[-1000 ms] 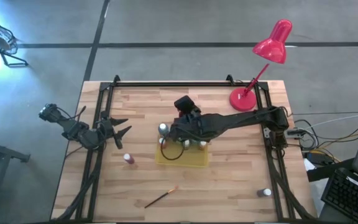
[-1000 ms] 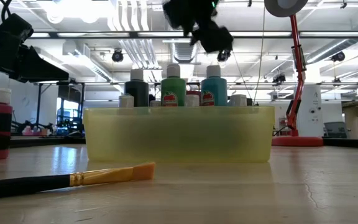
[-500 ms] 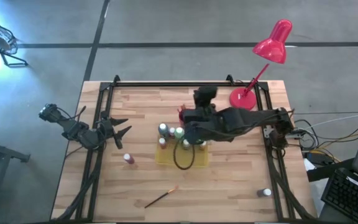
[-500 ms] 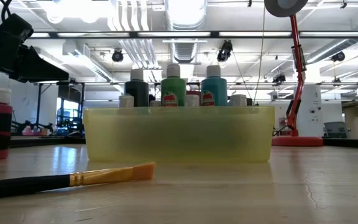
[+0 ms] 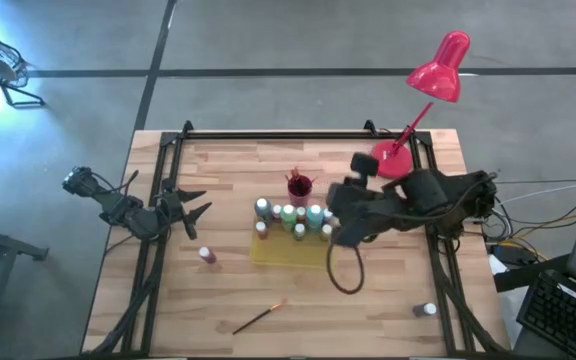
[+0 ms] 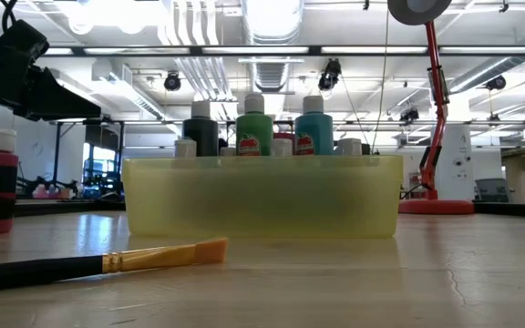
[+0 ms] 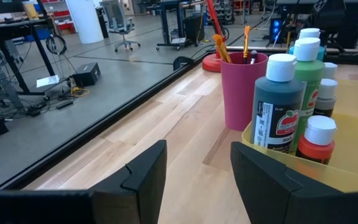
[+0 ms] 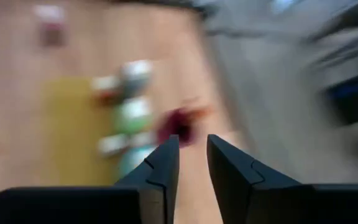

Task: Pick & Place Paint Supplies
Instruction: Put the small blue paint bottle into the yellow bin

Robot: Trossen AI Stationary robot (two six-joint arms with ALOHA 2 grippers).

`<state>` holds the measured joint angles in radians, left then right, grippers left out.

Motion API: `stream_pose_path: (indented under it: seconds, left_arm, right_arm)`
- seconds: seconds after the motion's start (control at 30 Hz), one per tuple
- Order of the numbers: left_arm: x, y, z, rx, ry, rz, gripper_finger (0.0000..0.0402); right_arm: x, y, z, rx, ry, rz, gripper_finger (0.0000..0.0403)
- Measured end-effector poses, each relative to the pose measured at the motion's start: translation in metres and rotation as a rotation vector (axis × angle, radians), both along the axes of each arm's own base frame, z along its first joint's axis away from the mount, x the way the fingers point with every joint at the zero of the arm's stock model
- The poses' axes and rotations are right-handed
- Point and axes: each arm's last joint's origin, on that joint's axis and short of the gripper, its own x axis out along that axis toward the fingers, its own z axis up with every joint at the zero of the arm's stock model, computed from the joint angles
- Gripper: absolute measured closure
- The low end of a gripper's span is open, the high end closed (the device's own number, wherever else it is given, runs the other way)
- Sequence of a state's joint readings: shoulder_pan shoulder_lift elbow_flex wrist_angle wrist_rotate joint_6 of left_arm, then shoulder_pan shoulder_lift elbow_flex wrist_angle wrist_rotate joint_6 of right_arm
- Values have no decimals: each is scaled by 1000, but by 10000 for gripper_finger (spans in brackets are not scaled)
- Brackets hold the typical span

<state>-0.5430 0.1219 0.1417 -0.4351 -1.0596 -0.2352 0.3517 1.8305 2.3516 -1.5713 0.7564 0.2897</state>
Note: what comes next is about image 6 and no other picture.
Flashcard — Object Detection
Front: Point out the black neighbouring station frame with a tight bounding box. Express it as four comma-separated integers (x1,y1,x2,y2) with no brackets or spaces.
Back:
48,117,525,183

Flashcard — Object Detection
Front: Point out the red desk lamp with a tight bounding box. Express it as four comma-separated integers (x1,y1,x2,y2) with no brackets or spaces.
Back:
387,0,476,216

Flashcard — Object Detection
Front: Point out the yellow translucent plastic bin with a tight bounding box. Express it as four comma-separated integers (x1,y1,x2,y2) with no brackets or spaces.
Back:
121,154,405,240

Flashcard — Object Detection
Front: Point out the large green paint bottle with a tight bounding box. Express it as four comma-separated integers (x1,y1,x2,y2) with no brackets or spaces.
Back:
235,92,274,158

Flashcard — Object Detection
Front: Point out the flat orange bristle paintbrush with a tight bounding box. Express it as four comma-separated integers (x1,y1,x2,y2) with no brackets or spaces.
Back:
0,237,230,294

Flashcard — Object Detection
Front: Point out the large teal paint bottle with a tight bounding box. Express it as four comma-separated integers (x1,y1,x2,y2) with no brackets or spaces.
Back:
294,95,335,157

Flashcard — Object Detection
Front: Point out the grey-blue paint bottle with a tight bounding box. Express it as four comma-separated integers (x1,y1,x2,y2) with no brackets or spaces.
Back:
182,100,221,158

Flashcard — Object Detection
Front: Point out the small orange paint bottle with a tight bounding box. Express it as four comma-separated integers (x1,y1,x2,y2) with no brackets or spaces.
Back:
271,138,294,158

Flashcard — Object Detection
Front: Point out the white pillar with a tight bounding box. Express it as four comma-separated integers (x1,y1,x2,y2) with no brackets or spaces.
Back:
439,93,473,201

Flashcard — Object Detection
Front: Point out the silver ceiling air duct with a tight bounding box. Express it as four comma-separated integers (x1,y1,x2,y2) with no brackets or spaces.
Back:
240,0,306,95

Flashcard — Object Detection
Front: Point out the black ceiling spotlight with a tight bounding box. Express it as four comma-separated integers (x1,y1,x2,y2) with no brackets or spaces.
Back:
398,108,421,124
485,75,508,91
163,71,182,92
317,57,343,92

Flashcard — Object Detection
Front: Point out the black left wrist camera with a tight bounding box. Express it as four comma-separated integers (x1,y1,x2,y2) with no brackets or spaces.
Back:
0,18,51,63

